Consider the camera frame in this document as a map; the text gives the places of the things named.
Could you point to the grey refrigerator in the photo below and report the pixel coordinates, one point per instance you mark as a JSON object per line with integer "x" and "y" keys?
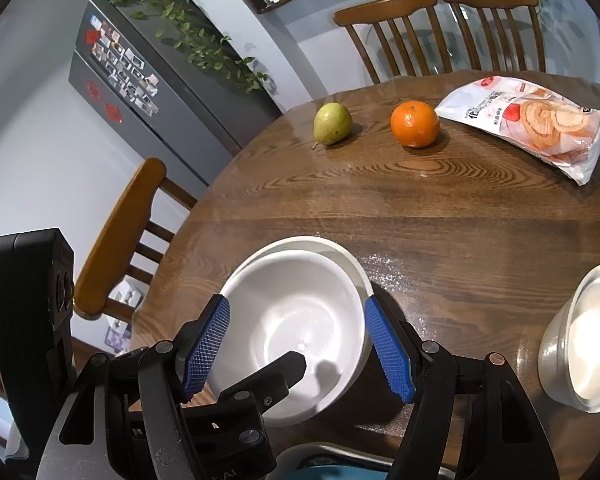
{"x": 180, "y": 95}

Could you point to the teal plate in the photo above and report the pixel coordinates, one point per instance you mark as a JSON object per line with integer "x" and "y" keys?
{"x": 330, "y": 475}

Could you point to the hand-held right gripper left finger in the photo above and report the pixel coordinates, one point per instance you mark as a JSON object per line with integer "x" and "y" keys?
{"x": 205, "y": 345}

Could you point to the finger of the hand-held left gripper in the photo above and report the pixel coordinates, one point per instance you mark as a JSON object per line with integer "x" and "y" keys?
{"x": 280, "y": 370}
{"x": 230, "y": 440}

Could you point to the cake roll snack bag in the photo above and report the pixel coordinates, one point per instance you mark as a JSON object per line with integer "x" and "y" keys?
{"x": 485, "y": 110}

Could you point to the cluster of fridge magnets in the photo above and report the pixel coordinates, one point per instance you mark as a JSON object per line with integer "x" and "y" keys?
{"x": 125, "y": 70}

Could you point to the orange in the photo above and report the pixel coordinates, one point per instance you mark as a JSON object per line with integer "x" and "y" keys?
{"x": 415, "y": 125}

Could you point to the green pear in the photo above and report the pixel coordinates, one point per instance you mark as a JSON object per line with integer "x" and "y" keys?
{"x": 332, "y": 122}

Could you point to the light wooden chair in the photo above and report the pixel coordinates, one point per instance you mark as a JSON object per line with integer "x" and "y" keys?
{"x": 125, "y": 220}

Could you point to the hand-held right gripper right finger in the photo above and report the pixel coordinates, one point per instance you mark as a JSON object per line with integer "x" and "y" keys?
{"x": 387, "y": 345}

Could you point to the trailing green plant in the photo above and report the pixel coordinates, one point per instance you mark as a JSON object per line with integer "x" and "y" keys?
{"x": 190, "y": 35}

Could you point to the medium white bowl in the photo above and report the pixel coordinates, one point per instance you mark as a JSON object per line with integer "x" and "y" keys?
{"x": 290, "y": 300}

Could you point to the large speckled white bowl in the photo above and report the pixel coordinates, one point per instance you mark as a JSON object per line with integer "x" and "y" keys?
{"x": 555, "y": 350}

